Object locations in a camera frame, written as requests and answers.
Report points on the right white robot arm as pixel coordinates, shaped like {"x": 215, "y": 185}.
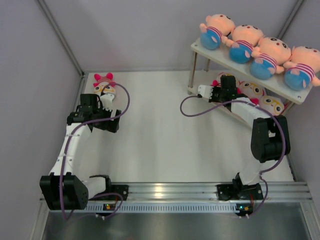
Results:
{"x": 270, "y": 139}

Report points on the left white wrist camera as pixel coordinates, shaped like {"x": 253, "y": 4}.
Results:
{"x": 107, "y": 100}

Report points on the white two-tier shelf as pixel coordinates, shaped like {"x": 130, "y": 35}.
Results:
{"x": 220, "y": 56}

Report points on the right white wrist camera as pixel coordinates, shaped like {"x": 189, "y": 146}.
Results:
{"x": 205, "y": 91}

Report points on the orange doll table back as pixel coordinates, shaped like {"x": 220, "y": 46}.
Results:
{"x": 216, "y": 28}

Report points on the white slotted cable duct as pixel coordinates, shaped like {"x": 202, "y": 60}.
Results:
{"x": 133, "y": 207}

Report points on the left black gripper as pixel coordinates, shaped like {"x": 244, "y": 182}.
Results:
{"x": 110, "y": 125}

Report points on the aluminium front rail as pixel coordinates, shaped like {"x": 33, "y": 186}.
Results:
{"x": 175, "y": 191}

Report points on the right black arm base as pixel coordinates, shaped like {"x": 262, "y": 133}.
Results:
{"x": 228, "y": 192}

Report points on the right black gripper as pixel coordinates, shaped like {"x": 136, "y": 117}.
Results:
{"x": 213, "y": 99}

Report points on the white doll glasses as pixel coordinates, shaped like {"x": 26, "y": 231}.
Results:
{"x": 272, "y": 104}

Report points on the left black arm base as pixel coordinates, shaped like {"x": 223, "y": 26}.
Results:
{"x": 109, "y": 193}

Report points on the orange doll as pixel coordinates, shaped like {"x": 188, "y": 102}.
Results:
{"x": 243, "y": 39}
{"x": 302, "y": 68}

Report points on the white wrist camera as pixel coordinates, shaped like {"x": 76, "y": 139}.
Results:
{"x": 205, "y": 91}
{"x": 107, "y": 100}

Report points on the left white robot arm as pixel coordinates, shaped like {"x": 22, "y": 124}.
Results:
{"x": 73, "y": 180}

